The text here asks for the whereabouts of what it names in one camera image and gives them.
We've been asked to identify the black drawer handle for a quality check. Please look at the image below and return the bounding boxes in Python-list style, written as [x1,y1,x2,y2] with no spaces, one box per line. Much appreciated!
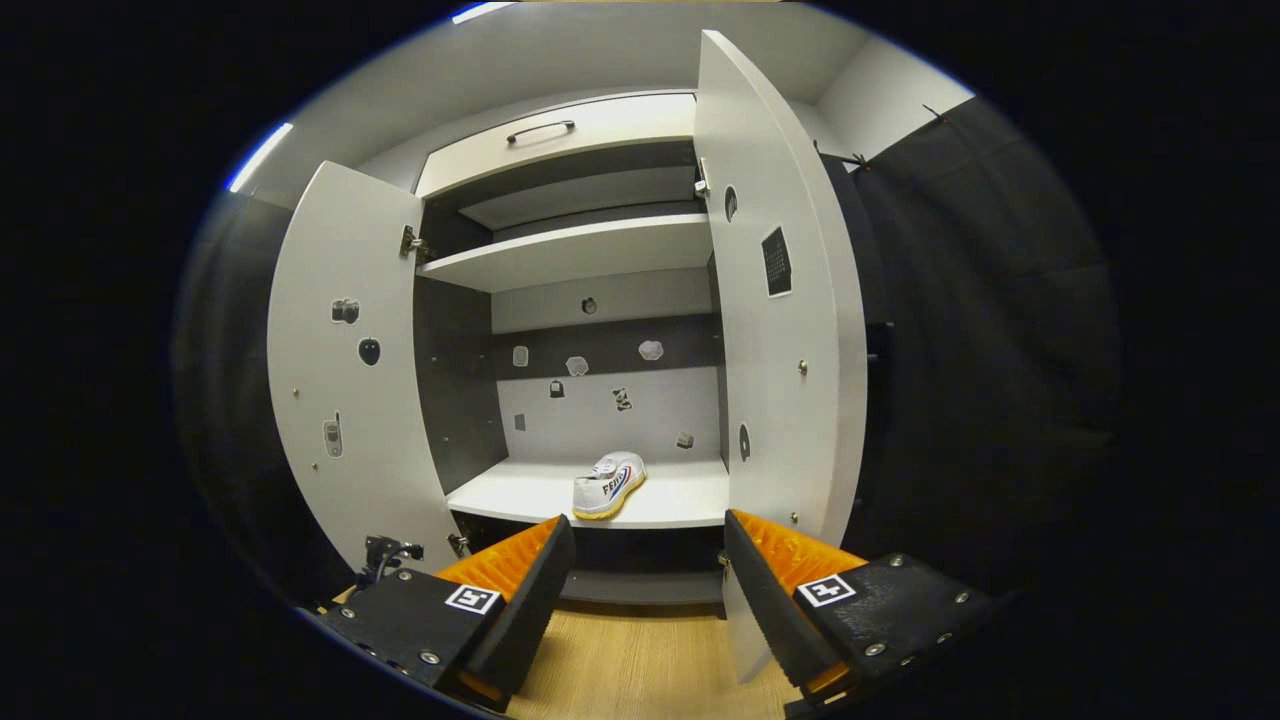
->
[505,119,578,145]

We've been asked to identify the white shoe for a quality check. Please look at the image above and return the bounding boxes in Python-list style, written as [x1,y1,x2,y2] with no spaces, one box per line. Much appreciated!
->
[572,450,648,522]

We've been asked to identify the white shoe cabinet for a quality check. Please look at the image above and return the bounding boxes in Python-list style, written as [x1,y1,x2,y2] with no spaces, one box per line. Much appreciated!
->
[412,90,731,609]

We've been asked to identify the white cabinet door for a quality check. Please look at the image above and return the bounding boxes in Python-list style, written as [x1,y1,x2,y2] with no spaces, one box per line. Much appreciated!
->
[267,160,463,579]
[692,28,869,686]

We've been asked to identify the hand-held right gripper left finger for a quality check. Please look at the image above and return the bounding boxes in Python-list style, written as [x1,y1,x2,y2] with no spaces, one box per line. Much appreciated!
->
[315,514,578,713]

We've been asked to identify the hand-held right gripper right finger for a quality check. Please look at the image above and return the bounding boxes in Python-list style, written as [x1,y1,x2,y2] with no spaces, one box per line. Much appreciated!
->
[722,508,996,701]

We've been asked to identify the white cabinet drawer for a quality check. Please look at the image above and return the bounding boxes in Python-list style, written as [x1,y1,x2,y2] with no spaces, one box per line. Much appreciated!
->
[415,92,698,201]

